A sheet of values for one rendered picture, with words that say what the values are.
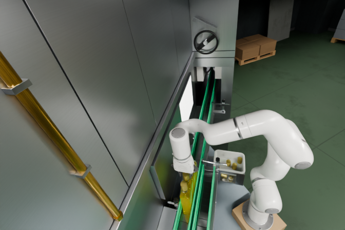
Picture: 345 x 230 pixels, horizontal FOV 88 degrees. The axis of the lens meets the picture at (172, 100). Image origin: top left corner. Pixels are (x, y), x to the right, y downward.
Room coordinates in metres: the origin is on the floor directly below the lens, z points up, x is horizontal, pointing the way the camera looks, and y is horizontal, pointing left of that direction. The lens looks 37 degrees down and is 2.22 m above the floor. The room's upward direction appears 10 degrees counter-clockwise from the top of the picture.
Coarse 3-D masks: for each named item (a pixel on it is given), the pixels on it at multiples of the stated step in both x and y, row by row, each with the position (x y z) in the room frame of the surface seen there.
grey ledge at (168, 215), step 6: (168, 210) 0.48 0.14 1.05; (174, 210) 0.48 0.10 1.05; (162, 216) 0.46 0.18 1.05; (168, 216) 0.45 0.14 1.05; (174, 216) 0.45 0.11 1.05; (162, 222) 0.42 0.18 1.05; (168, 222) 0.42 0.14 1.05; (174, 222) 0.42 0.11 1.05; (162, 228) 0.39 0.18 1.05; (168, 228) 0.39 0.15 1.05
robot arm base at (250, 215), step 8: (248, 200) 0.54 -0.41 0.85; (248, 208) 0.47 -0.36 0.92; (248, 216) 0.45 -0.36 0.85; (256, 216) 0.41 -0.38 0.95; (264, 216) 0.39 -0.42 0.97; (272, 216) 0.42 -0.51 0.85; (248, 224) 0.40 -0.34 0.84; (256, 224) 0.40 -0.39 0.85; (264, 224) 0.39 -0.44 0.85; (272, 224) 0.38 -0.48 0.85
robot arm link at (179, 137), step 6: (174, 132) 0.54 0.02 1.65; (180, 132) 0.53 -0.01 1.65; (186, 132) 0.53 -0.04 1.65; (174, 138) 0.51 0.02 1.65; (180, 138) 0.50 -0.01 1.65; (186, 138) 0.50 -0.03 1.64; (174, 144) 0.50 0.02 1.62; (180, 144) 0.49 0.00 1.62; (186, 144) 0.50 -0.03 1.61; (174, 150) 0.51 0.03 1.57; (180, 150) 0.49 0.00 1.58; (186, 150) 0.50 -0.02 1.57; (180, 156) 0.49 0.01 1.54; (186, 156) 0.50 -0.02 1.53
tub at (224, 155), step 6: (216, 150) 0.87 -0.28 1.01; (222, 150) 0.86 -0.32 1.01; (216, 156) 0.85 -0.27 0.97; (222, 156) 0.85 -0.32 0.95; (228, 156) 0.84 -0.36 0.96; (234, 156) 0.82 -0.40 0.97; (240, 156) 0.80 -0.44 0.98; (222, 162) 0.81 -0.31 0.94; (234, 162) 0.79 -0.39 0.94; (222, 168) 0.76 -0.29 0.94; (228, 168) 0.75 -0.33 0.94; (240, 168) 0.73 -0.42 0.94
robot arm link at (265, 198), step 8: (256, 184) 0.46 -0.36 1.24; (264, 184) 0.44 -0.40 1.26; (272, 184) 0.44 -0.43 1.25; (256, 192) 0.43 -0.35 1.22; (264, 192) 0.41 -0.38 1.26; (272, 192) 0.40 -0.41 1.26; (256, 200) 0.40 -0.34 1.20; (264, 200) 0.37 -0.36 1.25; (272, 200) 0.36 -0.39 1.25; (280, 200) 0.36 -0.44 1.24; (256, 208) 0.41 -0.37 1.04; (264, 208) 0.35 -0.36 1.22; (272, 208) 0.34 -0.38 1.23; (280, 208) 0.34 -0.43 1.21
